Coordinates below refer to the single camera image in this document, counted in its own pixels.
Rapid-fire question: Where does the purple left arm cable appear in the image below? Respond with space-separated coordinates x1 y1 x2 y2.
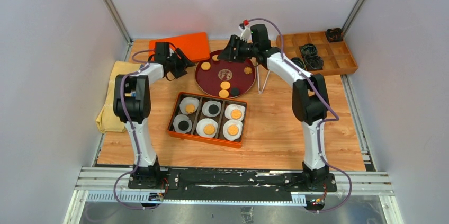
113 49 158 211

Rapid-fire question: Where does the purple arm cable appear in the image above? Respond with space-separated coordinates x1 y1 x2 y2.
113 49 158 211
245 17 353 214

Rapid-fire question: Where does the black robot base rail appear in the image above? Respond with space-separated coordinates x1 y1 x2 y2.
75 167 394 211

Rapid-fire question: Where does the metal tongs white handle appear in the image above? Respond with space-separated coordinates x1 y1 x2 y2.
256 66 271 94

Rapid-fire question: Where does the wooden compartment tray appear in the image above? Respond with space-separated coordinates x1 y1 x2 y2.
283 32 358 76

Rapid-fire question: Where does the yellow blue folded towel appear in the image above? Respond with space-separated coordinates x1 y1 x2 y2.
95 61 140 133

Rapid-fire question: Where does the orange compartment cookie box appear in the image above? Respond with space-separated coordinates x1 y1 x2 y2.
167 92 248 148

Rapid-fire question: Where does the round yellow biscuit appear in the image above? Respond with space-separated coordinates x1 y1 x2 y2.
219 89 230 98
227 124 239 136
220 81 231 90
230 109 243 120
201 62 211 71
203 124 215 136

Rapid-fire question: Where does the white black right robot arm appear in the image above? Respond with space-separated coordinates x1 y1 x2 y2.
219 22 330 191

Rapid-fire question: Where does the dark patterned rolled item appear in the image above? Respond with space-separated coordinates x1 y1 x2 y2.
299 43 318 58
325 28 344 43
291 57 307 70
304 55 324 71

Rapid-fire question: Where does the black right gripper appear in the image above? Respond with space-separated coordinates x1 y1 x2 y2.
218 35 259 64

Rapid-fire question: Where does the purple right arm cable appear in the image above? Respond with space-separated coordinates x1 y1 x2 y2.
245 17 353 214

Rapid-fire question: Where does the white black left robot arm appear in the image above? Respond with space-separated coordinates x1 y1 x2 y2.
113 42 194 189

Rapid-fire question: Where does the dark red round plate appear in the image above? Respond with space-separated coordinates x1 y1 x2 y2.
194 50 256 98

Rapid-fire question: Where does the black sandwich cookie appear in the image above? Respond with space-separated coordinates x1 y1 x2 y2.
229 87 240 97
208 104 220 117
178 120 190 133

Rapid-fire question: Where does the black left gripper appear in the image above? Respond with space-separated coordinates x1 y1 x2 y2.
166 48 195 79

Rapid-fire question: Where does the orange box lid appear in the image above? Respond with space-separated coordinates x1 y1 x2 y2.
149 32 210 62

